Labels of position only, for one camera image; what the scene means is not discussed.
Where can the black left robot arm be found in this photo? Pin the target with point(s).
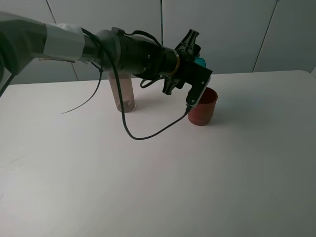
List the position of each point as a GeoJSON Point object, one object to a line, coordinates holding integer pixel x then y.
{"type": "Point", "coordinates": [22, 40]}

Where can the red plastic cup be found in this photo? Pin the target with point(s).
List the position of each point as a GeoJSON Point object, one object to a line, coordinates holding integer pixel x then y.
{"type": "Point", "coordinates": [202, 113]}

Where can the brown transparent water bottle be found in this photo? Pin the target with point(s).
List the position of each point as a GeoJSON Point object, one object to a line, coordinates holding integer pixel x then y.
{"type": "Point", "coordinates": [126, 91]}

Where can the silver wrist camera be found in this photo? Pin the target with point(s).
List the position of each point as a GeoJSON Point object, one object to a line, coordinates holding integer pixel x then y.
{"type": "Point", "coordinates": [198, 95]}

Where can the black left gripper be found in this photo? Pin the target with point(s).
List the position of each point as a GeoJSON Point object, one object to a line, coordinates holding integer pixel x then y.
{"type": "Point", "coordinates": [179, 65]}

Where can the teal transparent plastic cup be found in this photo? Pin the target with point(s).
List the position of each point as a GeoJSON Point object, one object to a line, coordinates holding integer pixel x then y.
{"type": "Point", "coordinates": [200, 61]}

